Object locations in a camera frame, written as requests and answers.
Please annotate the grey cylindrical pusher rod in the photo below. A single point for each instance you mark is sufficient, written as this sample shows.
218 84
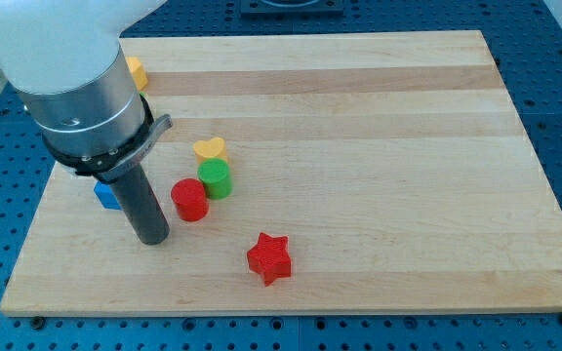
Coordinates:
137 200

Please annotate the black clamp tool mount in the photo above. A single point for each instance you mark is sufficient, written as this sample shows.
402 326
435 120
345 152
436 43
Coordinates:
106 167

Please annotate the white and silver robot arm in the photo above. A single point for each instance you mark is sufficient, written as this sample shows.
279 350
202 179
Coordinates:
65 60

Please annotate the blue block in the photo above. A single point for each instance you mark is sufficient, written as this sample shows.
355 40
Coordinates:
106 197

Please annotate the red cylinder block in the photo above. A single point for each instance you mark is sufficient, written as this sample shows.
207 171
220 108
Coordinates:
190 199

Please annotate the green cylinder block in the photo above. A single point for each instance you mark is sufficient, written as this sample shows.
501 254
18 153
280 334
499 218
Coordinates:
215 176

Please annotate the yellow heart block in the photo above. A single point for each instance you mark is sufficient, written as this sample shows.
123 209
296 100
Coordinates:
212 148

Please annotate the yellow block at back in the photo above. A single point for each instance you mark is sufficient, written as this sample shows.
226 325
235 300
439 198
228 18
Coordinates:
138 72

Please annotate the red star block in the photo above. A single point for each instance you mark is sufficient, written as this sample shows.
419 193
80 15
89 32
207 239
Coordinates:
270 258

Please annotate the light wooden board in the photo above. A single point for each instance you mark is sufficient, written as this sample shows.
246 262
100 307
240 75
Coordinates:
395 163

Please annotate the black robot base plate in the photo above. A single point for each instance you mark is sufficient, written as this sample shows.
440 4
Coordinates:
290 7

